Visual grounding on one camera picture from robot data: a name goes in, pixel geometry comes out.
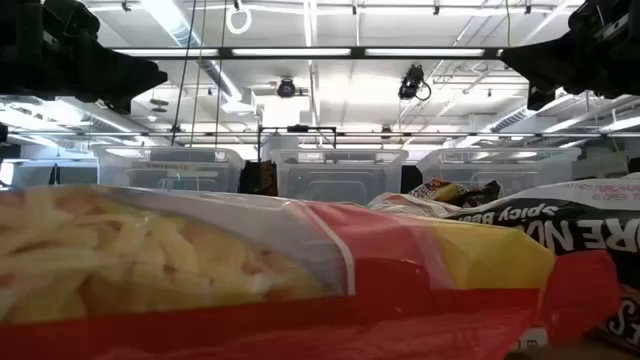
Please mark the clear plastic bin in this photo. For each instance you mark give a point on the clear plastic bin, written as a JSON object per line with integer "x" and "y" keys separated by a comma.
{"x": 165, "y": 175}
{"x": 500, "y": 167}
{"x": 340, "y": 175}

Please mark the yellow red Maruchan noodle pack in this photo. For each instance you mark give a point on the yellow red Maruchan noodle pack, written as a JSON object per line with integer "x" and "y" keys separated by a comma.
{"x": 200, "y": 260}

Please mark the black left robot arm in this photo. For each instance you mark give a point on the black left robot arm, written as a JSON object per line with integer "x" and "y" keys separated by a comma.
{"x": 30, "y": 60}

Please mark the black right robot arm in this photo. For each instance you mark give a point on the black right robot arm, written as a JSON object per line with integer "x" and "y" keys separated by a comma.
{"x": 620, "y": 60}

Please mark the pale background workbench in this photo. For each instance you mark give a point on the pale background workbench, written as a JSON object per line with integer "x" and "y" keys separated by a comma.
{"x": 50, "y": 170}

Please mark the dark background object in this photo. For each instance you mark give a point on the dark background object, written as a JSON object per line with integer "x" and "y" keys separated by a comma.
{"x": 257, "y": 177}

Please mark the black LED light bar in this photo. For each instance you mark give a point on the black LED light bar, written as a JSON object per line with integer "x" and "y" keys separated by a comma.
{"x": 300, "y": 52}

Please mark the grey metal crossbar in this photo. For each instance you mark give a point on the grey metal crossbar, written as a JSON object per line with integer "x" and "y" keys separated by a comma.
{"x": 350, "y": 134}

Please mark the round black overhead camera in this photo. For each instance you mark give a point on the round black overhead camera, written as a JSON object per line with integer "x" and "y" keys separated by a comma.
{"x": 286, "y": 88}

